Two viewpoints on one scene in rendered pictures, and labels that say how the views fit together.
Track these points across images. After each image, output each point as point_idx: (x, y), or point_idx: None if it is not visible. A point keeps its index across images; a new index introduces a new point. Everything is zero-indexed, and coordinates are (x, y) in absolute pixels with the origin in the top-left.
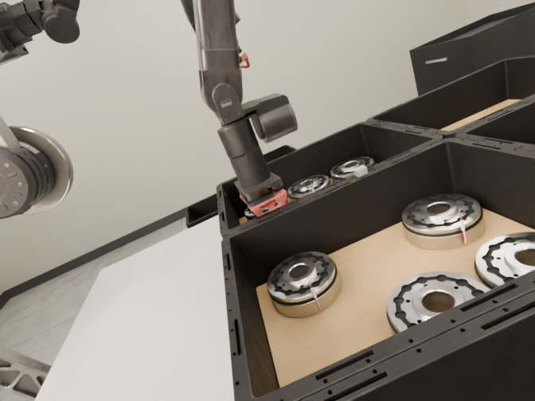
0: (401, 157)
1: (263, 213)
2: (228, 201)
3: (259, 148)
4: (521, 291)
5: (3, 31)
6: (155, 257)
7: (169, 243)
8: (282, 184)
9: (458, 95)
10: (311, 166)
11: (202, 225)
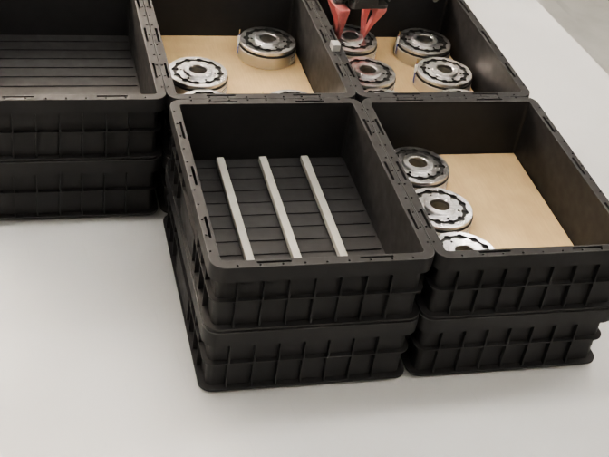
0: (345, 71)
1: (331, 6)
2: (423, 4)
3: None
4: (154, 40)
5: None
6: (503, 15)
7: (536, 24)
8: (339, 1)
9: (581, 204)
10: (483, 72)
11: (574, 53)
